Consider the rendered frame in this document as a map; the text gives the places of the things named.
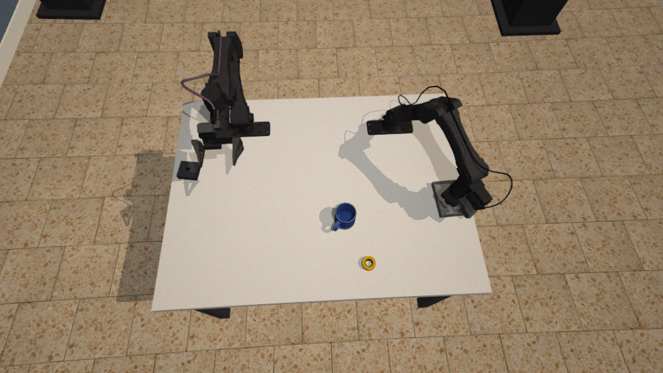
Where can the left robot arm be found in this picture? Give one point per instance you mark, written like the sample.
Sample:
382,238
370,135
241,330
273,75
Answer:
397,121

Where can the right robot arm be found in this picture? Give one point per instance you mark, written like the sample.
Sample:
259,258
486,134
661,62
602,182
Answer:
229,81

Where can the dark blue mug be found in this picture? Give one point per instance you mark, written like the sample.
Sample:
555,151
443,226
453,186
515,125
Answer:
345,215

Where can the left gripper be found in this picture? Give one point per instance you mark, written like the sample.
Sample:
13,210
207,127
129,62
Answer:
453,197

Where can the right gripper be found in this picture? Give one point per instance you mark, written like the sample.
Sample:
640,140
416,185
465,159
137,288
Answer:
215,141

